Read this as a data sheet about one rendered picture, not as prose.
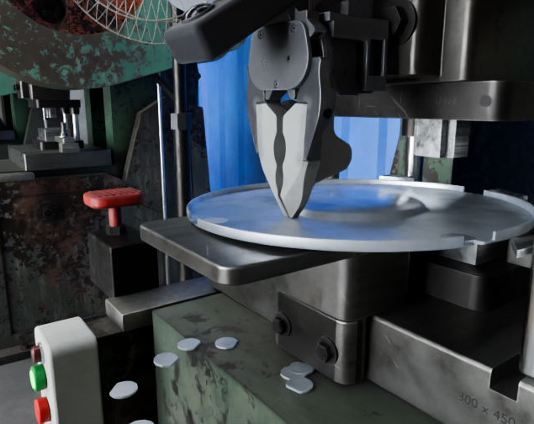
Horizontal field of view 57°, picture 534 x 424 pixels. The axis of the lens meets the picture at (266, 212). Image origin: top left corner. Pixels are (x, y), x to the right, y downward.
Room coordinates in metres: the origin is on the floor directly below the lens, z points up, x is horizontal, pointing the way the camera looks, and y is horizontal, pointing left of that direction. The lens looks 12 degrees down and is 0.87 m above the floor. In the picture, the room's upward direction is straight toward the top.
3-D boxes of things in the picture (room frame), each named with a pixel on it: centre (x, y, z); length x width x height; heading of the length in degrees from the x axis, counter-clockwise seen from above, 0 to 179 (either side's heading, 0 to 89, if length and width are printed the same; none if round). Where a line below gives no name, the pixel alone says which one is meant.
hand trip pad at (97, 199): (0.63, 0.20, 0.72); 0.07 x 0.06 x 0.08; 126
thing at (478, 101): (0.50, -0.18, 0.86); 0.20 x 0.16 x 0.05; 36
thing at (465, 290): (0.50, -0.18, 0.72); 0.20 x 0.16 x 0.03; 36
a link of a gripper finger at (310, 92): (0.36, -0.03, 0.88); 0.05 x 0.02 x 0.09; 36
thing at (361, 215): (0.43, -0.08, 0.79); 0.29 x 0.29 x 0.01
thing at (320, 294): (0.40, -0.04, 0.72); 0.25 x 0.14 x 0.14; 126
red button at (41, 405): (0.49, 0.25, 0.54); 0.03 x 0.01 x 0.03; 36
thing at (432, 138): (0.49, -0.17, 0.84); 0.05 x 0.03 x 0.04; 36
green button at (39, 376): (0.49, 0.25, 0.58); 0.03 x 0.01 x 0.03; 36
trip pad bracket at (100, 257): (0.62, 0.19, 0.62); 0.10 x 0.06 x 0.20; 36
